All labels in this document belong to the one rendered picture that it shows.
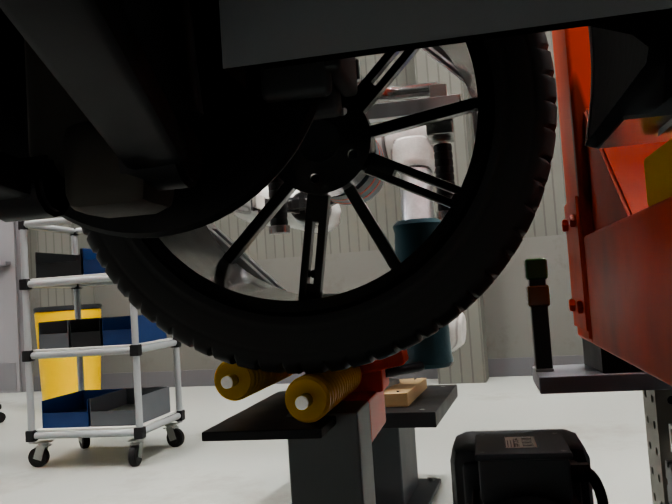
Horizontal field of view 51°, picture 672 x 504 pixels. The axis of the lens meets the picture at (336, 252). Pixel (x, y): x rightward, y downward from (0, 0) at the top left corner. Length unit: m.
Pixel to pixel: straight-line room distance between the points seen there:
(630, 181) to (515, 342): 3.94
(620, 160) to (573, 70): 0.22
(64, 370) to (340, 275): 1.90
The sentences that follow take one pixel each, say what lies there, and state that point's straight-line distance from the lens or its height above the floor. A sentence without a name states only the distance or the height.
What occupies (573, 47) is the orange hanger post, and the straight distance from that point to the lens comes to 1.14.
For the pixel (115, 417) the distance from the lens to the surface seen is 3.03.
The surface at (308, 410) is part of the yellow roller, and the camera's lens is 0.90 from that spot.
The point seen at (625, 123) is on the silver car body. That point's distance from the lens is 0.62.
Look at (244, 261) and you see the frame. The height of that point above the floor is 0.68.
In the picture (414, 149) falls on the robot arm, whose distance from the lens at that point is 2.21.
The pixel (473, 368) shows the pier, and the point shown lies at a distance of 4.58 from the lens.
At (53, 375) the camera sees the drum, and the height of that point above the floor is 0.23.
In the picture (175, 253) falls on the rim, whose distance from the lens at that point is 0.96.
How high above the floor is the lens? 0.62
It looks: 3 degrees up
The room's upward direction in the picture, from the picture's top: 4 degrees counter-clockwise
